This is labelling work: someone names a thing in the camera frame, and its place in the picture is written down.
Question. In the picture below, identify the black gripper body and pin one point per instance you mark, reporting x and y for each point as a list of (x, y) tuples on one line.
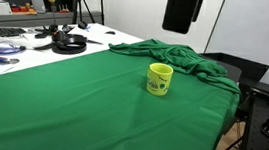
[(178, 12)]

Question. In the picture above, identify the yellow printed mug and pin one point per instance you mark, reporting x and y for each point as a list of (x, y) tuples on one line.
[(159, 82)]

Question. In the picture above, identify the crumpled green cloth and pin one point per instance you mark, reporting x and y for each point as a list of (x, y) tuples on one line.
[(183, 58)]

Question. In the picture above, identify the black computer mouse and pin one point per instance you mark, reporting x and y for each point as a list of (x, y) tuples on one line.
[(110, 32)]

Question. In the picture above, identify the thin black pole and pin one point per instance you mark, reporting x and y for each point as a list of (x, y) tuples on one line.
[(102, 1)]

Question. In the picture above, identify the black chair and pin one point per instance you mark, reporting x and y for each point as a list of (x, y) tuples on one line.
[(242, 68)]

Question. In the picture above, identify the small blue object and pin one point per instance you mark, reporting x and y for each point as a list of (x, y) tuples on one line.
[(86, 27)]

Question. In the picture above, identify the small black object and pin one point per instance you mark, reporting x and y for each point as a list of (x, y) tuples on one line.
[(82, 24)]

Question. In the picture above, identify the yellow ball microphone stand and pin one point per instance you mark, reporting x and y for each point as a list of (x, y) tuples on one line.
[(53, 26)]

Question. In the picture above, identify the flat green table cloth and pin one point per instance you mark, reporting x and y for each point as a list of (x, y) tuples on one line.
[(86, 113)]

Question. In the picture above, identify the orange small items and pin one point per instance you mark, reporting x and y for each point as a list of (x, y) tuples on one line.
[(22, 9)]

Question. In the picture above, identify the black keyboard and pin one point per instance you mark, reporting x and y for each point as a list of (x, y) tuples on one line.
[(11, 32)]

